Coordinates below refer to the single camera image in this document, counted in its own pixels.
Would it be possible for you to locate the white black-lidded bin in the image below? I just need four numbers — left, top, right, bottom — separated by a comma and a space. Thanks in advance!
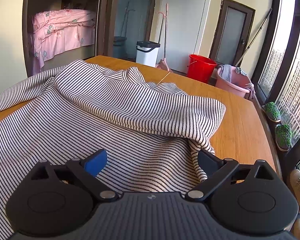
136, 41, 160, 67

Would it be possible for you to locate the green scrub slipper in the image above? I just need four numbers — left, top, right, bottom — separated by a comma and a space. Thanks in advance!
275, 124, 292, 152
262, 102, 281, 123

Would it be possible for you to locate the grey mop pole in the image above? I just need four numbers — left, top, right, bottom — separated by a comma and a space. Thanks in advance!
235, 8, 273, 68

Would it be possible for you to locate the red plastic bucket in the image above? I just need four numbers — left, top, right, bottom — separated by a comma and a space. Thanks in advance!
187, 54, 217, 83

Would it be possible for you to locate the green scrub slipper near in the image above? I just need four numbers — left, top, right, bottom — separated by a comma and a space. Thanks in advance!
262, 102, 281, 123

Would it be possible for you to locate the pink plastic tub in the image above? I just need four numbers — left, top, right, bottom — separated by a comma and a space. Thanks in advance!
216, 66, 255, 100

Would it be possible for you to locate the frosted glass brown door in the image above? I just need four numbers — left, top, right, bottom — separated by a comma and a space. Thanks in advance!
209, 0, 255, 66

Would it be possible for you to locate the green scrub slipper far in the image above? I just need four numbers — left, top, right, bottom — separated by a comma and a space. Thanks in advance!
275, 124, 292, 152

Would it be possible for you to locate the beige black striped sweater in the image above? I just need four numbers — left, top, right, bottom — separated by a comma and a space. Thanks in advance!
0, 60, 226, 239

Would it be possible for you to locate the grey cloth on tub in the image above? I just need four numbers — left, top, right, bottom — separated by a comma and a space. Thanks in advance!
218, 64, 232, 82

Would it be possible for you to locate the pink floral bedding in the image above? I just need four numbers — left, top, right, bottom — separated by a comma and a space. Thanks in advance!
30, 9, 96, 74

